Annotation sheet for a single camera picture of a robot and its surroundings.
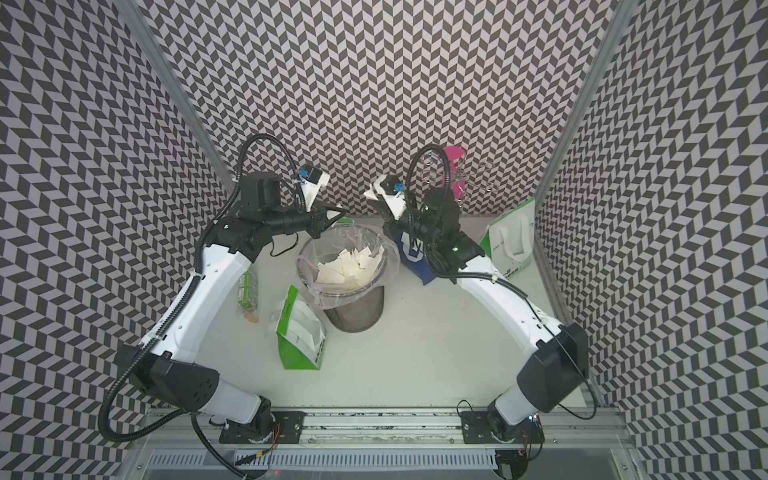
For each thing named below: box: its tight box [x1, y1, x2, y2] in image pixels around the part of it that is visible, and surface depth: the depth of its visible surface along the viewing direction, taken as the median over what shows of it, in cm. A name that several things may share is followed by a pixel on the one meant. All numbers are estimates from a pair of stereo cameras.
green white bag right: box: [480, 198, 535, 279], surface depth 86 cm
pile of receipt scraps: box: [316, 246, 385, 288], surface depth 85 cm
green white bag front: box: [276, 284, 327, 370], surface depth 72 cm
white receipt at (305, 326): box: [288, 300, 326, 352], surface depth 72 cm
